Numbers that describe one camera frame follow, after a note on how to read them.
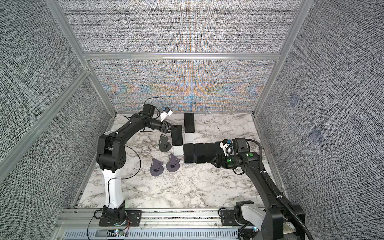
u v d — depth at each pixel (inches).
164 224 28.8
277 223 15.1
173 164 33.7
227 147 28.9
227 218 28.9
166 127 32.9
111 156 21.9
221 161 27.6
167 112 33.7
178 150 38.2
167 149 38.4
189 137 39.9
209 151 39.0
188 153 38.3
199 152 38.7
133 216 28.9
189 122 39.5
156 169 33.5
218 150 39.2
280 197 16.5
